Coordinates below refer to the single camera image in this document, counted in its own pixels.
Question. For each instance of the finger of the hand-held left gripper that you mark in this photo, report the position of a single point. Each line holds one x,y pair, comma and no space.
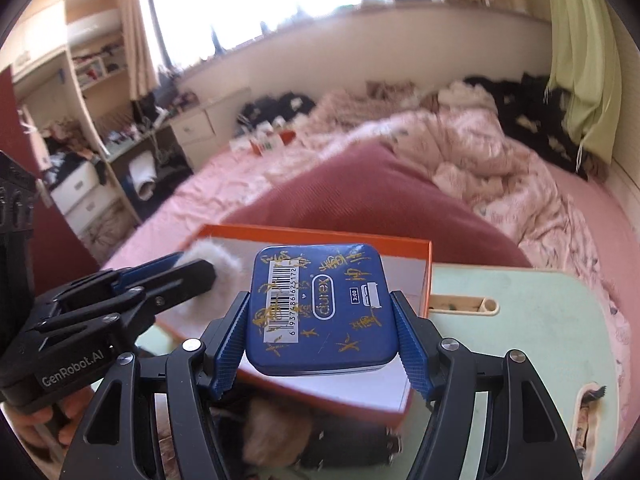
185,275
150,267

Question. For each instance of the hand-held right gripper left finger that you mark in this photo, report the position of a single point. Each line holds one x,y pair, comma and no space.
230,345

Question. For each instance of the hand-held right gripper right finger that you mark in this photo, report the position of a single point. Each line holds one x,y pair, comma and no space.
412,350

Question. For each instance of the white fluffy item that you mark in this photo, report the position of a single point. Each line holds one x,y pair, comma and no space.
225,260

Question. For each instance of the orange cardboard box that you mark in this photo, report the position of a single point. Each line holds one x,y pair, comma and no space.
325,385

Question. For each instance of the blue metal tin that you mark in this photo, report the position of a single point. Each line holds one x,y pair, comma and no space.
320,310

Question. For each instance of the green cartoon desktop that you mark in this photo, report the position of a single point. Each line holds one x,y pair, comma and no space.
525,320

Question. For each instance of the person's left hand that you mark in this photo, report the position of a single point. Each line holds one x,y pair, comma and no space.
35,422

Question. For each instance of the white rolled object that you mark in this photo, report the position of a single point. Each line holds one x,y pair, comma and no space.
142,175

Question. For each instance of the brown furry item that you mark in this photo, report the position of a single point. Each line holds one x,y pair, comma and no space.
272,430

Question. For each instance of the red door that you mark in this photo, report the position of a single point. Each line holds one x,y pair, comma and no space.
60,235

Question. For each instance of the white plastic drawers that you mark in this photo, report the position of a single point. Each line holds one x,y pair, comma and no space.
75,190

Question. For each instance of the white drawer cabinet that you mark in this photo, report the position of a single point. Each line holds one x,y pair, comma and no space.
195,127

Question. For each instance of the red pillow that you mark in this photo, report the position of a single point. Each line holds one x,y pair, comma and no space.
375,195

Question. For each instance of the small orange carton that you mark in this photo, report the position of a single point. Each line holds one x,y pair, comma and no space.
288,136

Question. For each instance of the cream shelf unit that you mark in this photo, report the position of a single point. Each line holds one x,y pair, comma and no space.
85,95

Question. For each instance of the black comb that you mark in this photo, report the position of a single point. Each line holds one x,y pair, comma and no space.
595,392

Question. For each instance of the black clothes pile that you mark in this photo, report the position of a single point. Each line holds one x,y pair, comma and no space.
290,105

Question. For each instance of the pink floral blanket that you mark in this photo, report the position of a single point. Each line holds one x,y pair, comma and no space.
475,135

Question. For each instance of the beige curtain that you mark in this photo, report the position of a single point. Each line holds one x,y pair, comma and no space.
137,35

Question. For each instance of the white air conditioner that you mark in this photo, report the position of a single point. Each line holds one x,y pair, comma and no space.
95,25

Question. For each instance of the dark patterned clothes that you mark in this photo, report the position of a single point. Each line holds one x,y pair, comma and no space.
525,115

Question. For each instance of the green curtain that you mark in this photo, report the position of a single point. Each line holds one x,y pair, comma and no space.
585,60

